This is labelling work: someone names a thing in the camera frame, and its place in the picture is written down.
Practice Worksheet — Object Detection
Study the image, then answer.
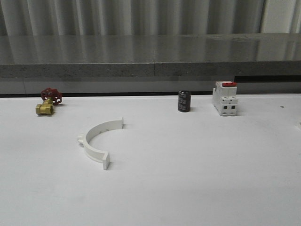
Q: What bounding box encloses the white half-ring pipe clamp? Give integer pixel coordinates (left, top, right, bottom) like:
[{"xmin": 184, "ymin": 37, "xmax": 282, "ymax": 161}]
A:
[
  {"xmin": 77, "ymin": 117, "xmax": 124, "ymax": 170},
  {"xmin": 296, "ymin": 120, "xmax": 301, "ymax": 129}
]

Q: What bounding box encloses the black cylindrical capacitor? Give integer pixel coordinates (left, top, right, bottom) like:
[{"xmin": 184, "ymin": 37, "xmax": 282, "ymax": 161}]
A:
[{"xmin": 178, "ymin": 90, "xmax": 191, "ymax": 113}]

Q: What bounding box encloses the grey stone counter ledge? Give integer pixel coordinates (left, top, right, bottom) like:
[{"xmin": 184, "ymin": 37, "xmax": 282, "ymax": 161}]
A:
[{"xmin": 0, "ymin": 33, "xmax": 301, "ymax": 81}]

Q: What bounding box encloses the brass valve red handwheel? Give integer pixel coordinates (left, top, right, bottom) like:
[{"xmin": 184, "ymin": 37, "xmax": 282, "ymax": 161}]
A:
[{"xmin": 35, "ymin": 88, "xmax": 62, "ymax": 115}]

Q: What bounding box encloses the white circuit breaker red switch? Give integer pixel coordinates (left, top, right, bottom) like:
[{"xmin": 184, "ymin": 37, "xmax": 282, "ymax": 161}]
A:
[{"xmin": 213, "ymin": 81, "xmax": 238, "ymax": 116}]

